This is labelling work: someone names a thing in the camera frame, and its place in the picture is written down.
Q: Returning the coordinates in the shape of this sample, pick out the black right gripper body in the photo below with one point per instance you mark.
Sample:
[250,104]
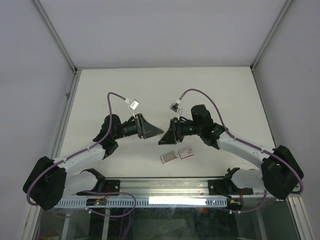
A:
[185,129]

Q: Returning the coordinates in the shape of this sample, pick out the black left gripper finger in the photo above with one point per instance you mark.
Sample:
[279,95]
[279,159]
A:
[147,127]
[149,135]

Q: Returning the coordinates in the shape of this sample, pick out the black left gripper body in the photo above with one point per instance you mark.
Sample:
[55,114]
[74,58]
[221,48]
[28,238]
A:
[132,128]

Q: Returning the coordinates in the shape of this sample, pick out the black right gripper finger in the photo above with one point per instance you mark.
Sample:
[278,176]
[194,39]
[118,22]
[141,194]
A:
[166,142]
[170,135]

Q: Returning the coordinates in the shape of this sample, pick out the red white staple box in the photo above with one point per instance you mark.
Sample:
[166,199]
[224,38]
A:
[185,153]

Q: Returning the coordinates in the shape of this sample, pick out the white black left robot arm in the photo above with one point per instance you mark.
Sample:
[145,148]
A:
[53,179]

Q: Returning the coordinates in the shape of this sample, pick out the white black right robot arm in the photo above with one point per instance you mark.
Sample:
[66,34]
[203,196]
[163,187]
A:
[276,170]

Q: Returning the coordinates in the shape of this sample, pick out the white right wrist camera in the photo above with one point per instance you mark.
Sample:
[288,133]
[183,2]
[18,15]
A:
[176,108]

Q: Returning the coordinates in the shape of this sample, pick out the aluminium mounting rail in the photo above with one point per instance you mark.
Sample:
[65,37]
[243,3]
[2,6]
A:
[146,187]

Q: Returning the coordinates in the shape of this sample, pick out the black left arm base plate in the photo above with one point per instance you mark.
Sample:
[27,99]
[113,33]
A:
[103,187]

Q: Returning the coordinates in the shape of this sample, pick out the white slotted cable duct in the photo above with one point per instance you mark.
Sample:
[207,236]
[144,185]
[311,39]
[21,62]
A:
[143,202]

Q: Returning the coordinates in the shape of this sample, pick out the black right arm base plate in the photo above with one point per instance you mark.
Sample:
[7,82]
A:
[226,188]

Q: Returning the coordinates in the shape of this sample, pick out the left aluminium frame post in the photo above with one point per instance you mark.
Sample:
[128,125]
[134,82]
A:
[54,34]

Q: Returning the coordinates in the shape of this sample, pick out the aluminium frame post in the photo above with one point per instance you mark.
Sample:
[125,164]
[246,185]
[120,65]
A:
[271,33]
[54,34]

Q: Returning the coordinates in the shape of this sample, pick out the right aluminium frame post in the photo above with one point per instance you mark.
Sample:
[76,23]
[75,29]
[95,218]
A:
[271,33]

